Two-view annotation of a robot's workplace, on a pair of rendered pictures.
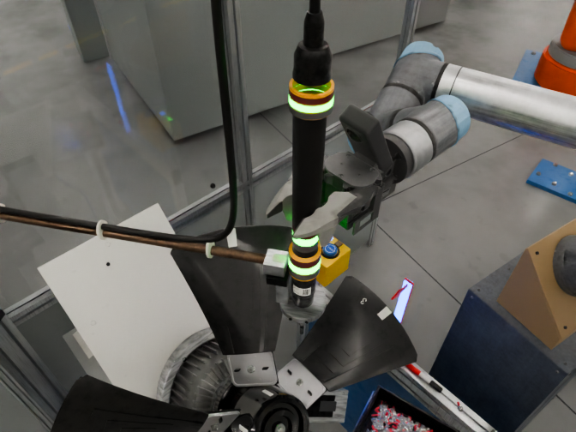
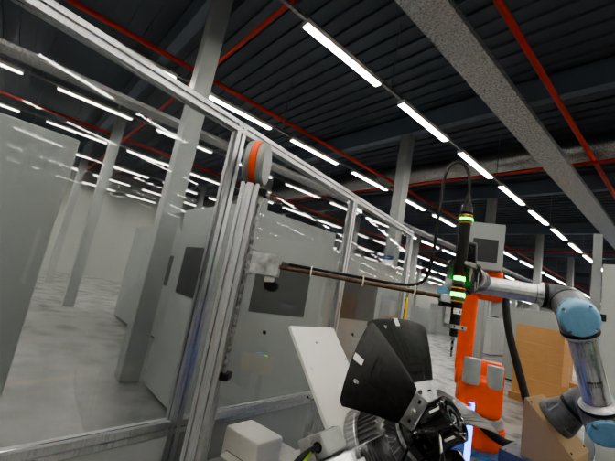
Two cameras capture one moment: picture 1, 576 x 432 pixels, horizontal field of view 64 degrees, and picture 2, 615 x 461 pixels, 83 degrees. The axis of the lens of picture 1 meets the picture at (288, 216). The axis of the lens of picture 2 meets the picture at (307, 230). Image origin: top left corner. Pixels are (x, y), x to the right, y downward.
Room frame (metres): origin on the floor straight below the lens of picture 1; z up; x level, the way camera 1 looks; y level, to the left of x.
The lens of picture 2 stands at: (-0.63, 0.63, 1.49)
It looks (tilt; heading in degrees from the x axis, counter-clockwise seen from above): 9 degrees up; 352
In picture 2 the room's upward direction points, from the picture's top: 10 degrees clockwise
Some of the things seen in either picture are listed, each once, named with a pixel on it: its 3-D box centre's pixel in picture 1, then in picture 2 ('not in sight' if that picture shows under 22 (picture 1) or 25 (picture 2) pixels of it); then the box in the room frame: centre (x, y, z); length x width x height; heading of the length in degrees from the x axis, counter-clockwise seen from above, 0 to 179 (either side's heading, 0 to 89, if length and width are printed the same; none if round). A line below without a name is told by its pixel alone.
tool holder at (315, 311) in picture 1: (297, 283); (452, 312); (0.40, -0.01, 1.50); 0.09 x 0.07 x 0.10; 78
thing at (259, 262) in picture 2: not in sight; (264, 263); (0.53, 0.59, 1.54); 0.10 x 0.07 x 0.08; 78
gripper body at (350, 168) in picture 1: (363, 180); (468, 276); (0.47, -0.10, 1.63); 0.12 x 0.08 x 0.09; 133
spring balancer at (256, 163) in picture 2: not in sight; (257, 164); (0.55, 0.68, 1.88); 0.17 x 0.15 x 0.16; 133
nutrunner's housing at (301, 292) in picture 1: (306, 206); (460, 263); (0.40, -0.02, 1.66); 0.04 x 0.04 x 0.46
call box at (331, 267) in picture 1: (317, 254); not in sight; (0.86, -0.09, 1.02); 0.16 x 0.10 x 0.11; 43
